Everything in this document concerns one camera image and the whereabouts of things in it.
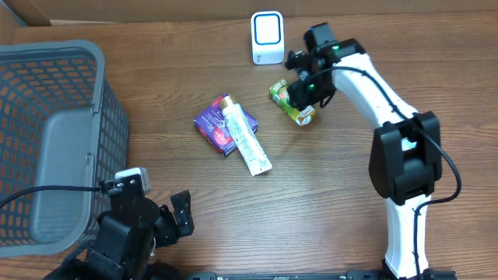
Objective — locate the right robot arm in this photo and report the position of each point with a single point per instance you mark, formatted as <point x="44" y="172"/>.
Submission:
<point x="404" y="160"/>

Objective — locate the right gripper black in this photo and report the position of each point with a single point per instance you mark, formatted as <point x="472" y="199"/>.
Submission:
<point x="297" y="95"/>

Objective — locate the green yellow drink carton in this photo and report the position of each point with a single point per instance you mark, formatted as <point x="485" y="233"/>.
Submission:
<point x="279" y="93"/>

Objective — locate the grey plastic basket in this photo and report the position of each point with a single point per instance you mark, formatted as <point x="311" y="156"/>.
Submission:
<point x="63" y="130"/>

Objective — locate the white tube gold cap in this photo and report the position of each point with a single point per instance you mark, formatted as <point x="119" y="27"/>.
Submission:
<point x="245" y="138"/>

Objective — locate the purple red packet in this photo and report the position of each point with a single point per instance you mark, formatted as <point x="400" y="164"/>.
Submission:
<point x="224" y="122"/>

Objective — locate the white barcode scanner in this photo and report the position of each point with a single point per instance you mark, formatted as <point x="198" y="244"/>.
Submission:
<point x="267" y="38"/>

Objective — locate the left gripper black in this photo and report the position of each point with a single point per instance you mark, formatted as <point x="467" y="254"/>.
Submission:
<point x="167" y="224"/>

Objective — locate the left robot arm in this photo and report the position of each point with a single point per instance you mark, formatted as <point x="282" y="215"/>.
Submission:
<point x="128" y="233"/>

